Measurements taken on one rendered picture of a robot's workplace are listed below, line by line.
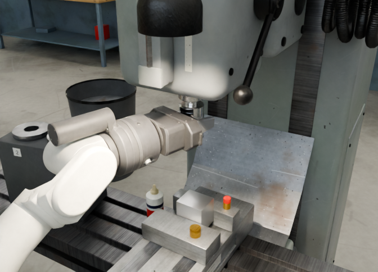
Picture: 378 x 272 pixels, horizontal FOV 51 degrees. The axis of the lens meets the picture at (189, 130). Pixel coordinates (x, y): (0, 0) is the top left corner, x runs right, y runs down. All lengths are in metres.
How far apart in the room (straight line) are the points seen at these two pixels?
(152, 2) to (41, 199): 0.30
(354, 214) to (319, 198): 1.58
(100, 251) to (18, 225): 0.38
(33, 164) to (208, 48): 0.59
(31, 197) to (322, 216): 0.83
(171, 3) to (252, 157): 0.75
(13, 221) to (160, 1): 0.35
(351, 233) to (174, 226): 1.87
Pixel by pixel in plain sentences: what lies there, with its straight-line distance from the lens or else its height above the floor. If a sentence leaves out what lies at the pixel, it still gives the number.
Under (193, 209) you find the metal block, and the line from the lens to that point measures 0.81.
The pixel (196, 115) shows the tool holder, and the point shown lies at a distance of 0.72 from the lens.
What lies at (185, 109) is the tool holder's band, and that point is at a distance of 0.71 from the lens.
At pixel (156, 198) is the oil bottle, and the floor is 1.00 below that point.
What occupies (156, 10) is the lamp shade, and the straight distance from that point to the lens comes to 0.42.
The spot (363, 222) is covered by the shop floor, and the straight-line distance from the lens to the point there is 2.69.
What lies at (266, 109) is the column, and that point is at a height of 1.13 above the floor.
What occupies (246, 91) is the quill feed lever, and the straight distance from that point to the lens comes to 0.59.
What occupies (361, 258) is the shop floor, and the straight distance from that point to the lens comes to 2.43.
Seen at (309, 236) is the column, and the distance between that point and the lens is 1.24.
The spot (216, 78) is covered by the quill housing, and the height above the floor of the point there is 1.35.
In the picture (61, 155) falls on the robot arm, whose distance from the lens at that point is 0.61.
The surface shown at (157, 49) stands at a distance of 0.58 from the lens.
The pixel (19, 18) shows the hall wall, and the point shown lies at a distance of 7.86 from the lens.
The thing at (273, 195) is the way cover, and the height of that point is 0.93.
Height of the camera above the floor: 1.54
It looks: 25 degrees down
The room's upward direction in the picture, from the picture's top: straight up
